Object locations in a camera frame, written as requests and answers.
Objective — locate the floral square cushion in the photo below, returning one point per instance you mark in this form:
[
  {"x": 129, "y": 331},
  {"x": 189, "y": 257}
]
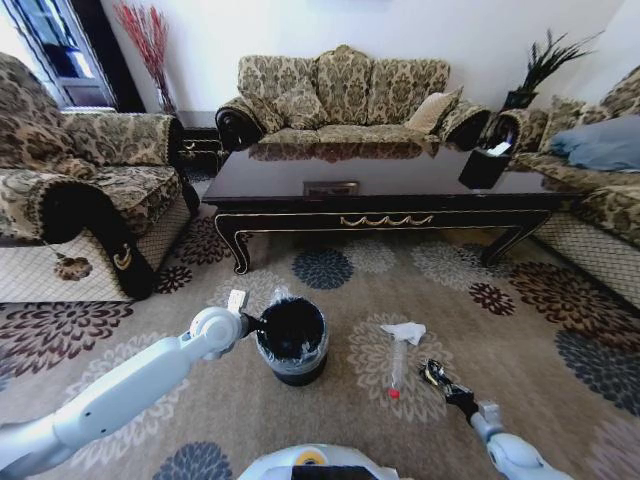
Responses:
[{"x": 562, "y": 122}]

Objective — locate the white tissue in box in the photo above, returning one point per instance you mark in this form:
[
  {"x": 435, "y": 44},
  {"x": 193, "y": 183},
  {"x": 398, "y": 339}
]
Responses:
[{"x": 500, "y": 148}]

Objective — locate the crumpled white tissue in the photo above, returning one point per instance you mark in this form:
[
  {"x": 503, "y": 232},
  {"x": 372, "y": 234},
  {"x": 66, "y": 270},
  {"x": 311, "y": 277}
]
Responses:
[{"x": 406, "y": 331}]

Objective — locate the floral two-seat sofa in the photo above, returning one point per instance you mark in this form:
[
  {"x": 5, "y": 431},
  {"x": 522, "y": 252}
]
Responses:
[{"x": 345, "y": 100}]

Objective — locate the black tissue box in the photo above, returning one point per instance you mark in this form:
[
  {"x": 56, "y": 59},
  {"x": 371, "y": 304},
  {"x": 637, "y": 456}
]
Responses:
[{"x": 482, "y": 167}]

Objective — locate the dark framed window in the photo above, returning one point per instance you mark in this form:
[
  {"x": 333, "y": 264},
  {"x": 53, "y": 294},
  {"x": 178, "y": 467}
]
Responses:
[{"x": 70, "y": 50}]

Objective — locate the beige plain cushion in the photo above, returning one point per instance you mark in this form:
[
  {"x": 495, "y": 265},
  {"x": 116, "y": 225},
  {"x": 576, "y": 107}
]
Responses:
[{"x": 431, "y": 112}]

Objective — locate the dark wooden side table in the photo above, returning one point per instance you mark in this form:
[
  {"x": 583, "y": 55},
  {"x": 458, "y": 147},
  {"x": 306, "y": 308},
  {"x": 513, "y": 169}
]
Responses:
[{"x": 197, "y": 142}]

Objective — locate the blue grey pillow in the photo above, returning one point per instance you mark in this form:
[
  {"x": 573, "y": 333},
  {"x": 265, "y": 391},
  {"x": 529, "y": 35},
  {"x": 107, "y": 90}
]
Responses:
[{"x": 600, "y": 142}]

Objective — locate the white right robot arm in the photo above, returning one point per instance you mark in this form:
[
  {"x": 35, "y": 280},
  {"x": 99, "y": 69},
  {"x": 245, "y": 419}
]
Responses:
[{"x": 510, "y": 447}]

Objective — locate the white robot front shell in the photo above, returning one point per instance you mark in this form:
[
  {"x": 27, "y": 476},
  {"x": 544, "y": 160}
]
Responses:
[{"x": 315, "y": 465}]

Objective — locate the floral patterned carpet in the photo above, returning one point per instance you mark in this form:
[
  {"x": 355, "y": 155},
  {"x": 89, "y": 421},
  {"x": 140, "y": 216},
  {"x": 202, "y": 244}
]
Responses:
[{"x": 350, "y": 415}]

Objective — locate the floral patterned cushion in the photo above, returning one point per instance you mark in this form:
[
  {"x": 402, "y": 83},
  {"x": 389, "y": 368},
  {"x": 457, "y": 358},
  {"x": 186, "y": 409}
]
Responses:
[{"x": 299, "y": 106}]

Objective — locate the dark wooden coffee table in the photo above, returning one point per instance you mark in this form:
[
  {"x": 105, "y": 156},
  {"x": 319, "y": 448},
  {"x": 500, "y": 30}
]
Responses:
[{"x": 380, "y": 185}]

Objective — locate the black trash bin with liner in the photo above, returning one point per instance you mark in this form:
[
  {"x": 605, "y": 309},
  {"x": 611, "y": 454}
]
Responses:
[{"x": 292, "y": 340}]

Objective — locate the floral armchair with black arm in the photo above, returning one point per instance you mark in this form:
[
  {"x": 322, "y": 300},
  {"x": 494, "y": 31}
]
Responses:
[{"x": 75, "y": 185}]

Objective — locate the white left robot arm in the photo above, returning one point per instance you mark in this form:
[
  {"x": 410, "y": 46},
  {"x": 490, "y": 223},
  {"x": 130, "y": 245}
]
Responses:
[{"x": 120, "y": 385}]

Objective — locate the floral sofa with quilted base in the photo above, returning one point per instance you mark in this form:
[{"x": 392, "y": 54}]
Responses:
[{"x": 590, "y": 200}]

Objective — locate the red dried branches in vase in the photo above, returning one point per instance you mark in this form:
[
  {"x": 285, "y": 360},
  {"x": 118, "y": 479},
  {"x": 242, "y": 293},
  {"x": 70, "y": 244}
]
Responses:
[{"x": 150, "y": 50}]

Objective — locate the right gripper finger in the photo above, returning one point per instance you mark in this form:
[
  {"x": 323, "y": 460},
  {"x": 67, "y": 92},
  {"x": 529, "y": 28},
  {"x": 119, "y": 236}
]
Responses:
[
  {"x": 434, "y": 381},
  {"x": 441, "y": 370}
]

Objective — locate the green plant in black pot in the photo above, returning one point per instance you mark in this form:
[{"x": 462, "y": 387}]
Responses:
[{"x": 545, "y": 65}]

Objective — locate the clear plastic bottle red cap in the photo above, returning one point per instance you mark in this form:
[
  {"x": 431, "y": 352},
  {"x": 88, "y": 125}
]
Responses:
[{"x": 397, "y": 362}]

